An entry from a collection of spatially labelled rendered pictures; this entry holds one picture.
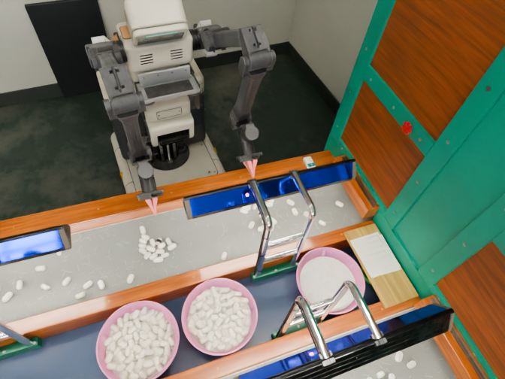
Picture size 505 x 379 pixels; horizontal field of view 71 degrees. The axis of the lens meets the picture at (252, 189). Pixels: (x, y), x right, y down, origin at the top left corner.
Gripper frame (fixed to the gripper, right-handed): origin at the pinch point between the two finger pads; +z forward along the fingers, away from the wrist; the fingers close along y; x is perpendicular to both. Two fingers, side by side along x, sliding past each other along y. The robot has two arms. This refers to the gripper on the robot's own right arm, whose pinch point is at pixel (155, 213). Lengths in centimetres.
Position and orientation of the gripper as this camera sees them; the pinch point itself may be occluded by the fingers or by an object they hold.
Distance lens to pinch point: 146.7
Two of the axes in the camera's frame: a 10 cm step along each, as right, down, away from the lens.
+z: 2.1, 9.8, 0.8
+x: -2.6, -0.3, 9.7
